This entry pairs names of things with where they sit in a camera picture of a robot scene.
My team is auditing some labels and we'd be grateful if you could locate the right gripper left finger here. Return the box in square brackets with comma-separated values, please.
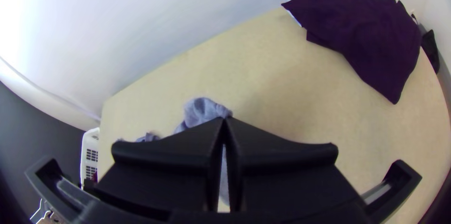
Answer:
[94, 117, 226, 215]

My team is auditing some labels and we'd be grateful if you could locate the white laundry basket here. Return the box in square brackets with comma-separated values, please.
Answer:
[80, 127, 101, 190]

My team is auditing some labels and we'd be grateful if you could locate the black bag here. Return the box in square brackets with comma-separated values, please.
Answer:
[421, 29, 441, 75]

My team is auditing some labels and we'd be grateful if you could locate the dark t-shirt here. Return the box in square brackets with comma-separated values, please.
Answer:
[281, 0, 423, 105]

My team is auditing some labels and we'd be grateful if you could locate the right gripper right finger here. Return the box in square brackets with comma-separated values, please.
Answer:
[224, 117, 361, 215]

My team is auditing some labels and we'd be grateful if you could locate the blue t-shirt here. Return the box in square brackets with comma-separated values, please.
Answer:
[116, 97, 234, 213]

